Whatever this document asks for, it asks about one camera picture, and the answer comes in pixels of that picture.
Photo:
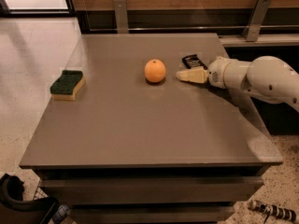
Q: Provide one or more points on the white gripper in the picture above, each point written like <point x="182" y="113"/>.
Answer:
<point x="215" y="72"/>

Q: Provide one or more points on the black rxbar chocolate wrapper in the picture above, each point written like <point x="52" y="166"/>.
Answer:
<point x="192" y="61"/>

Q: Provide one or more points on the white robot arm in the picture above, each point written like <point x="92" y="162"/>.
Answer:
<point x="266" y="78"/>

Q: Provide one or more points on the green and yellow sponge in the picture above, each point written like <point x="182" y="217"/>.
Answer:
<point x="67" y="85"/>

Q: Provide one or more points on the orange fruit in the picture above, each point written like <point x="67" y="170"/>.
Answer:
<point x="154" y="71"/>

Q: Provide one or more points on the grey cabinet lower drawer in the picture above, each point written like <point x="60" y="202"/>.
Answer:
<point x="159" y="215"/>

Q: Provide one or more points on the grey cabinet drawer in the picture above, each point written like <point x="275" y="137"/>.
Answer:
<point x="153" y="190"/>
<point x="159" y="215"/>

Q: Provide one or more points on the grey cabinet upper drawer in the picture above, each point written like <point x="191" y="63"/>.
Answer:
<point x="153" y="190"/>

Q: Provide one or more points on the black and white striped tool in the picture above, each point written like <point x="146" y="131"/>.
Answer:
<point x="274" y="211"/>

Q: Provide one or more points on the blue object on floor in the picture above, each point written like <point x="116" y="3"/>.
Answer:
<point x="61" y="214"/>

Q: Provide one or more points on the black chair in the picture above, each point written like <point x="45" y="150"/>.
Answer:
<point x="15" y="210"/>

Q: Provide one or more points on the right metal bracket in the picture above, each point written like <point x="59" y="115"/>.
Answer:
<point x="252" y="30"/>

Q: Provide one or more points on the metal bracket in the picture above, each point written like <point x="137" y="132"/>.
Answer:
<point x="121" y="17"/>
<point x="252" y="30"/>

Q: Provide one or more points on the left metal bracket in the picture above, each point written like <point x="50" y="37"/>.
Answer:
<point x="121" y="17"/>

